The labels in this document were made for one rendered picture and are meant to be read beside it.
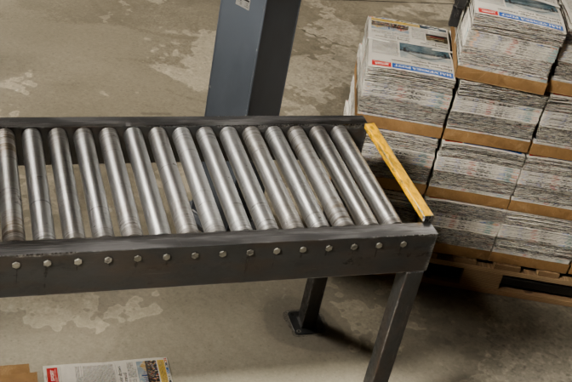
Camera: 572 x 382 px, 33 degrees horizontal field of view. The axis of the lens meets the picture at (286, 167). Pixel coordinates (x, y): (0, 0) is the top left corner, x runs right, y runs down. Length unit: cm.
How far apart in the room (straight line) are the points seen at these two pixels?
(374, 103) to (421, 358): 85
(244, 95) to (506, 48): 85
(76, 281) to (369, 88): 127
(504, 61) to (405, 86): 31
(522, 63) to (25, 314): 173
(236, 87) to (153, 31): 168
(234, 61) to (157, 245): 114
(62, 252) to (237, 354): 108
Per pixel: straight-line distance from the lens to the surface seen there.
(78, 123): 254
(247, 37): 309
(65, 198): 227
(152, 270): 218
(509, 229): 340
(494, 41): 301
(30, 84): 428
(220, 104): 326
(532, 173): 328
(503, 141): 319
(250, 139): 257
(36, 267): 213
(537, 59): 305
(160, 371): 297
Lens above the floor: 216
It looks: 33 degrees down
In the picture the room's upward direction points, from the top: 12 degrees clockwise
